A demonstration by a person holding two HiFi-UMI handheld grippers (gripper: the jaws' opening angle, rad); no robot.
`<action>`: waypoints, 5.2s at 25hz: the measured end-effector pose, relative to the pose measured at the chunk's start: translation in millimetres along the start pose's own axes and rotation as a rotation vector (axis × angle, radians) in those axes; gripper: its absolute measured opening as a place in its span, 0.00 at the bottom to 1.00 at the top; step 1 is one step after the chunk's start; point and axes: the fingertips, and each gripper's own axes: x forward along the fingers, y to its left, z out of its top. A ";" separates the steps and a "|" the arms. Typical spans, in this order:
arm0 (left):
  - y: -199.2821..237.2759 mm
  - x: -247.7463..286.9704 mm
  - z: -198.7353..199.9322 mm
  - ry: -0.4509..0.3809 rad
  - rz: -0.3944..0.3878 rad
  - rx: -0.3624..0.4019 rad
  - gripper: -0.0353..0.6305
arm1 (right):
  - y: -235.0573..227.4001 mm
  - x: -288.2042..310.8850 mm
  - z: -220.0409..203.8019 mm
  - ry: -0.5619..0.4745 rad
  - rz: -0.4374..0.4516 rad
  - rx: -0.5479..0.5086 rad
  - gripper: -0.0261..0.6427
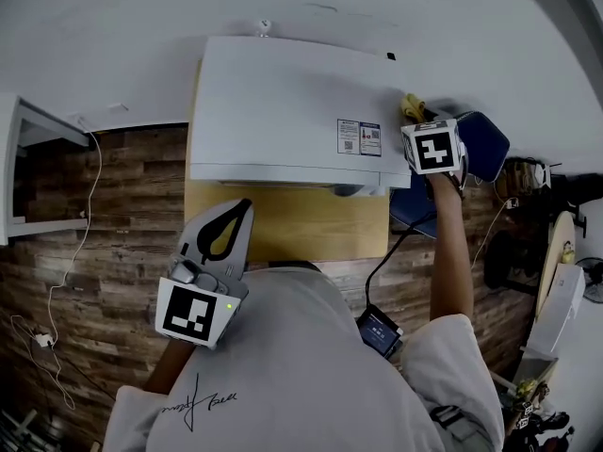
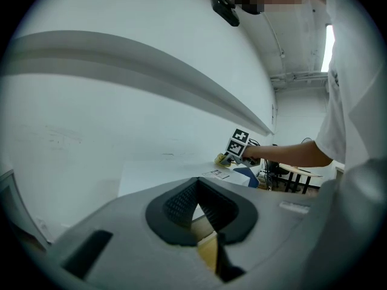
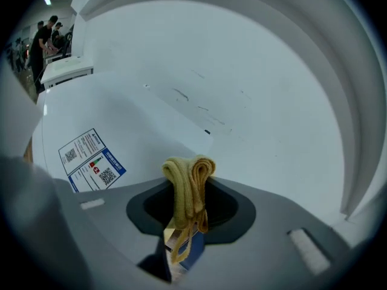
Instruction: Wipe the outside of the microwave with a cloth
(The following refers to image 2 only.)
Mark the white desk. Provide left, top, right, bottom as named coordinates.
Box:
left=0, top=168, right=51, bottom=251

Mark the person's white shirt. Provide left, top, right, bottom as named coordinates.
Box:
left=302, top=0, right=387, bottom=290

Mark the blue chair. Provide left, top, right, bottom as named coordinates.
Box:
left=232, top=167, right=260, bottom=190

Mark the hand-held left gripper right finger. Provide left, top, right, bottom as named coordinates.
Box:
left=196, top=176, right=317, bottom=283

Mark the person's right forearm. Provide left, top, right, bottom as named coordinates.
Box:
left=243, top=140, right=334, bottom=169

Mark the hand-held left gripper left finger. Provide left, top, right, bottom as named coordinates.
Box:
left=54, top=176, right=226, bottom=290

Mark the round wooden table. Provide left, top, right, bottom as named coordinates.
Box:
left=279, top=163, right=324, bottom=195

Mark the yellow cloth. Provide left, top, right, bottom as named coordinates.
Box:
left=213, top=152, right=235, bottom=167

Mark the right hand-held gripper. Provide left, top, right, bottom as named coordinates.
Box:
left=220, top=127, right=260, bottom=167

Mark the black head camera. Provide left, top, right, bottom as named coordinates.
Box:
left=210, top=0, right=264, bottom=27

